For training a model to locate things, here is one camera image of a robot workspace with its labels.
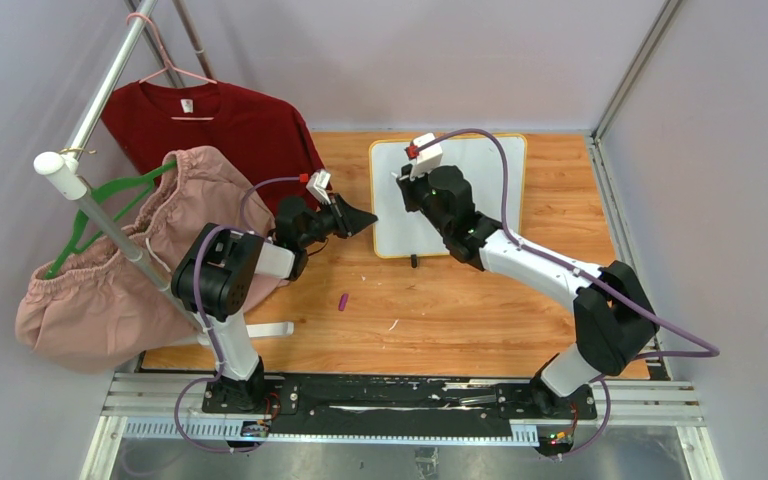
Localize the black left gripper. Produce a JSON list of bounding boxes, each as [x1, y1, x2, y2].
[[298, 194, 377, 250]]

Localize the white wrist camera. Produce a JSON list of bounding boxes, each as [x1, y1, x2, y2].
[[306, 169, 332, 205], [405, 132, 443, 180]]

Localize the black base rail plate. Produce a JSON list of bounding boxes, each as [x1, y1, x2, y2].
[[201, 373, 597, 439]]

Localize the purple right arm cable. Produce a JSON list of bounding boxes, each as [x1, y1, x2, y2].
[[417, 128, 722, 458]]

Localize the pink shorts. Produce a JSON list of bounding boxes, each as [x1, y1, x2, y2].
[[14, 145, 293, 374]]

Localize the pink clothes hanger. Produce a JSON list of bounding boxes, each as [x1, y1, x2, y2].
[[125, 11, 220, 123]]

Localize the green clothes hanger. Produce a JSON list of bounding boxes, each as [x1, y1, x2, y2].
[[33, 152, 177, 279]]

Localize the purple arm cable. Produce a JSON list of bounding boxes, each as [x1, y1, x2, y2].
[[173, 173, 311, 455], [417, 128, 722, 458]]

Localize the grey aluminium frame post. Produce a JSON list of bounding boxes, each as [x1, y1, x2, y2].
[[591, 0, 684, 143]]

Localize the purple marker cap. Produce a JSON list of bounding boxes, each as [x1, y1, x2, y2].
[[338, 293, 349, 311]]

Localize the silver clothes rack pole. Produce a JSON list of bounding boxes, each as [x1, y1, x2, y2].
[[32, 0, 226, 346]]

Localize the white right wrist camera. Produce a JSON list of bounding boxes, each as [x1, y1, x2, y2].
[[405, 132, 443, 180]]

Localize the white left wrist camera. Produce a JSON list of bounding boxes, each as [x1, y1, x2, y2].
[[306, 169, 332, 205]]

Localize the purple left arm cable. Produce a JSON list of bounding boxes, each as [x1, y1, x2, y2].
[[173, 173, 311, 455]]

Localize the red t-shirt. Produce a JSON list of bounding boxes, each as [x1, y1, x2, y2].
[[101, 82, 323, 211]]

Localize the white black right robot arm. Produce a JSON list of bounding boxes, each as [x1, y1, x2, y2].
[[395, 165, 659, 418]]

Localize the yellow-framed whiteboard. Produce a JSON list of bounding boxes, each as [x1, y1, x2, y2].
[[369, 134, 528, 259]]

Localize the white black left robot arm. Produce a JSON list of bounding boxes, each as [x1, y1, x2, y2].
[[171, 194, 378, 413]]

